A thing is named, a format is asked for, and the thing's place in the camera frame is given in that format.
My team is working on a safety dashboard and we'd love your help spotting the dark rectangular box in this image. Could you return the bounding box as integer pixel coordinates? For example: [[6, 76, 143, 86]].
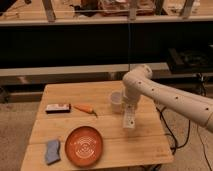
[[45, 103, 71, 114]]

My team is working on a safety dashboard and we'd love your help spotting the translucent plastic cup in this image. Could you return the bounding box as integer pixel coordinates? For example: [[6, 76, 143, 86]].
[[109, 91, 123, 114]]

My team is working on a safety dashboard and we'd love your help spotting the black cable on floor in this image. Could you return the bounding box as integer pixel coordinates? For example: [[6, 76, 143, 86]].
[[156, 74, 213, 171]]

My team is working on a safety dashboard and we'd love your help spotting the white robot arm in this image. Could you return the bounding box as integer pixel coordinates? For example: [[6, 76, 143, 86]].
[[122, 64, 213, 133]]

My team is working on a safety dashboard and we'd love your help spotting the orange patterned plate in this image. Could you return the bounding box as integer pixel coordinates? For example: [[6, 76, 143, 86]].
[[65, 126, 103, 168]]

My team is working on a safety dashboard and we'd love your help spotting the blue sponge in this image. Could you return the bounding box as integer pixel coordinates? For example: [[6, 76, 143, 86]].
[[45, 139, 61, 165]]

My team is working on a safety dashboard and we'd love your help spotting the white plastic bottle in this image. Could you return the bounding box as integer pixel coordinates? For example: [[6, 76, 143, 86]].
[[123, 109, 135, 129]]

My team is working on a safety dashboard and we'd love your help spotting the wooden table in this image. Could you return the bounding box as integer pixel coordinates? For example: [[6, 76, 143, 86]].
[[21, 81, 173, 171]]

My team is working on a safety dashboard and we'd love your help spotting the orange toy carrot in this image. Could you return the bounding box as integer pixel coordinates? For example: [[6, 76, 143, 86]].
[[73, 104, 98, 117]]

